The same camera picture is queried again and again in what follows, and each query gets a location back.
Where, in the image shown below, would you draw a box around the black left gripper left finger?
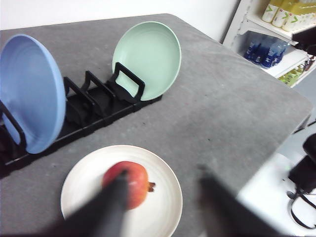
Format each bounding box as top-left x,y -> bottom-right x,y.
39,170 -> 129,237

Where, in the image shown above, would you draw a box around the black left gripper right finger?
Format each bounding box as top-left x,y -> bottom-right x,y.
198,165 -> 285,237

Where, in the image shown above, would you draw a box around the red pomegranate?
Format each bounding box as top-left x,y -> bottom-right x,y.
102,161 -> 155,210

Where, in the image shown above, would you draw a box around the white plate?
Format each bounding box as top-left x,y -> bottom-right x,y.
62,145 -> 183,237

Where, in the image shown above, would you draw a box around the blue plate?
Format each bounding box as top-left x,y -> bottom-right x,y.
0,34 -> 67,154

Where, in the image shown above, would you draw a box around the green plate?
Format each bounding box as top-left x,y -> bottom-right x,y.
113,21 -> 182,101

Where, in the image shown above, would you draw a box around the black dish rack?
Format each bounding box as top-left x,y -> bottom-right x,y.
0,62 -> 163,176

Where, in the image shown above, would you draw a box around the green packaged goods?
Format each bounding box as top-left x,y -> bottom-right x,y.
278,57 -> 316,86

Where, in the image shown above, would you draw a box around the blue water bottles pack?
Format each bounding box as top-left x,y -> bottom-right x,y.
243,39 -> 289,69

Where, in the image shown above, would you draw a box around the white metal shelf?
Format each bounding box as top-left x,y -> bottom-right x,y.
222,0 -> 316,88

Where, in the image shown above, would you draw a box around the black cable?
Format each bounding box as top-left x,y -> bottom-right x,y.
286,191 -> 316,229

